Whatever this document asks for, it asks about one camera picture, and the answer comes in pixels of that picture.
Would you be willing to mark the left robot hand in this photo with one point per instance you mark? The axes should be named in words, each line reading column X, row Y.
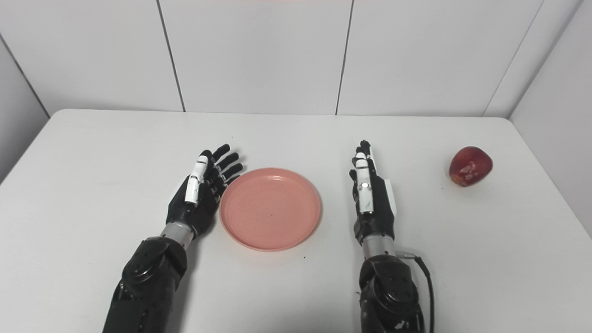
column 201, row 194

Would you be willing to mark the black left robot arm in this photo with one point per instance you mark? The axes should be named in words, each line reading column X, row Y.
column 148, row 286

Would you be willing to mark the red apple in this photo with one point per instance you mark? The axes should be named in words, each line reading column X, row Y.
column 470, row 166

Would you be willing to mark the pink plate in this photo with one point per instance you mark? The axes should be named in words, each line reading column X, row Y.
column 270, row 209

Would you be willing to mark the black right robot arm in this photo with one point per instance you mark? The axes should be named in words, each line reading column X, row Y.
column 391, row 291

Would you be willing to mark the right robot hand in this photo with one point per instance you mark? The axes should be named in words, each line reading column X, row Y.
column 372, row 199

